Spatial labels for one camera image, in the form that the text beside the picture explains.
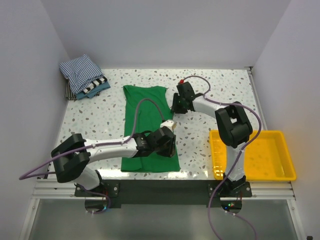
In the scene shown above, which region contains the thin-striped black white folded top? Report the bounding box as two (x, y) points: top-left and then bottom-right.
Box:
(64, 82), (100, 101)

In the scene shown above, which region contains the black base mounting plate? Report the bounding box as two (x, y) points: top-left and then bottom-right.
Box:
(74, 178), (253, 210)

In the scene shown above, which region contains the blue white striped tank top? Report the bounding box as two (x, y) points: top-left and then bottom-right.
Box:
(59, 54), (104, 94)

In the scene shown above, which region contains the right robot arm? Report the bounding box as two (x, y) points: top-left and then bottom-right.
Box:
(171, 82), (253, 197)

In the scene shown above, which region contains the blue folded tank top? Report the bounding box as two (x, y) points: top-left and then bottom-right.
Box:
(75, 81), (111, 100)

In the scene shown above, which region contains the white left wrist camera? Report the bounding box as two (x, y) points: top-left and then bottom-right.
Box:
(160, 119), (177, 132)

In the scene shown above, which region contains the yellow plastic tray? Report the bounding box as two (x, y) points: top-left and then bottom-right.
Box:
(209, 130), (297, 182)

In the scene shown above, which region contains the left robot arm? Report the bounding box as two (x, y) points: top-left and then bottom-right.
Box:
(51, 126), (176, 196)

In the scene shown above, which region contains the aluminium frame rail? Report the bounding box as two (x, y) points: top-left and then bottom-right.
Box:
(19, 65), (308, 240)

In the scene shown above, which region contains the black white wide-striped folded top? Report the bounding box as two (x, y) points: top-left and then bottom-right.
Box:
(82, 77), (108, 94)

